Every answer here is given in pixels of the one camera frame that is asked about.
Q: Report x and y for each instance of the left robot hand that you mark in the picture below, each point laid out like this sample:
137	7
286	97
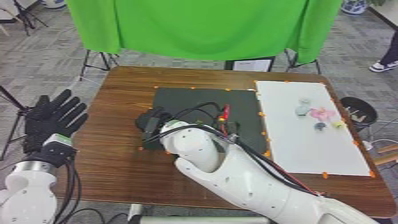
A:
52	116

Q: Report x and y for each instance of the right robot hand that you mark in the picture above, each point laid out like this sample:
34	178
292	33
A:
150	120

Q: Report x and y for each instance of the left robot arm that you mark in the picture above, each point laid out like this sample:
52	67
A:
29	186

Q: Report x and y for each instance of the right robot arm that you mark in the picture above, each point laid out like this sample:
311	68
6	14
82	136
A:
237	180

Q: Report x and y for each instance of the dark mat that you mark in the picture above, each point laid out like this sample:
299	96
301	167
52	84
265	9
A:
189	103

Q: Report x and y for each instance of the black framed sign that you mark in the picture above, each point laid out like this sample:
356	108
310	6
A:
251	65

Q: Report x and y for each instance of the pale blue flower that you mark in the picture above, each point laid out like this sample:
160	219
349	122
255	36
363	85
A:
304	107

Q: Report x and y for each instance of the white sheet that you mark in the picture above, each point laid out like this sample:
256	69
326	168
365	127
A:
308	146

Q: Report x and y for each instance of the pink flower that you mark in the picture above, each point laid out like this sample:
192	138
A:
322	114

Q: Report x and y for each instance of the black tripod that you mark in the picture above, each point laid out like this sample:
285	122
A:
27	15

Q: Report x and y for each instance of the yellow flower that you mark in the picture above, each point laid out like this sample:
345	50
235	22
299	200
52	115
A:
338	124

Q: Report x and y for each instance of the black round stool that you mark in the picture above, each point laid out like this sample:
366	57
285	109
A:
359	111

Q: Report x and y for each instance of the person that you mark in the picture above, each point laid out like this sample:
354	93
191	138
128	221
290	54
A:
388	58

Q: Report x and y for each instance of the blue and white vase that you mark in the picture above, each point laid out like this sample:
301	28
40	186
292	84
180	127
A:
354	6

